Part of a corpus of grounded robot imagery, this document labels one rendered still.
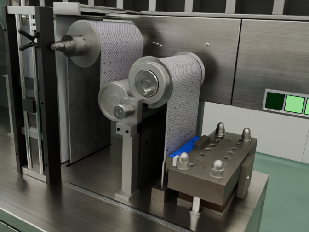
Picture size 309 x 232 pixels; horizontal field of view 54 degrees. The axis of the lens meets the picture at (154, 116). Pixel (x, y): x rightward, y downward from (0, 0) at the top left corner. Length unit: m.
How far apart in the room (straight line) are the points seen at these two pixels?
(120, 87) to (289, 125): 2.79
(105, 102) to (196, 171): 0.35
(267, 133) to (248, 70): 2.53
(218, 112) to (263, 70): 2.61
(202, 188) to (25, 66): 0.65
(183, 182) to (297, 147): 2.81
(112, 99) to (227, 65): 0.42
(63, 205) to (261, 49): 0.79
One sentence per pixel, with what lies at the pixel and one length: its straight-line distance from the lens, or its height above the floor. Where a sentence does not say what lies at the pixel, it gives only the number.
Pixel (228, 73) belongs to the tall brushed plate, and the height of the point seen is 1.26.
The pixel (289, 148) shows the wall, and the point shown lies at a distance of 3.60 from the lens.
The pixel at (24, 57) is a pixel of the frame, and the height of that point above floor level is 1.29.
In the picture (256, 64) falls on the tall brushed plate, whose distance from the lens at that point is 1.07.
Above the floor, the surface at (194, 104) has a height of 1.15.
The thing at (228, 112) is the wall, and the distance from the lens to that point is 3.62.
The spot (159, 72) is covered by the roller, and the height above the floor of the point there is 1.29.
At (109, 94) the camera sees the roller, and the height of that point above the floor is 1.19.
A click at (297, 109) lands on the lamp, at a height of 1.17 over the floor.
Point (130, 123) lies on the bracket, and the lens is 0.85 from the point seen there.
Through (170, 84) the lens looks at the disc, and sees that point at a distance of 0.82.
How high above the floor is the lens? 1.41
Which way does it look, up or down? 17 degrees down
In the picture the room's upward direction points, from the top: 3 degrees clockwise
